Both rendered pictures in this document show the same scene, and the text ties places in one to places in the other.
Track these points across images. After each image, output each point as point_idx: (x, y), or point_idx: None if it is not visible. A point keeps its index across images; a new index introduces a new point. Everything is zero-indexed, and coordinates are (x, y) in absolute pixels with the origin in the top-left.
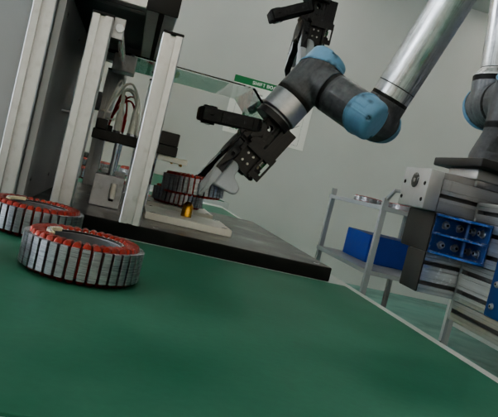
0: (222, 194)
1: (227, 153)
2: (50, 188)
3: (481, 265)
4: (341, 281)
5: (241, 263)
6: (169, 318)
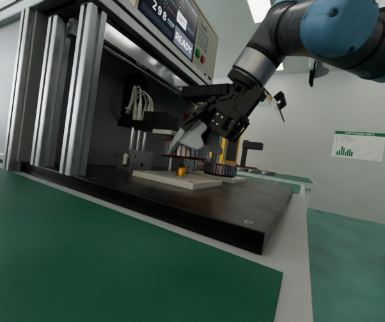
0: (199, 154)
1: (189, 114)
2: None
3: None
4: (302, 256)
5: (142, 215)
6: None
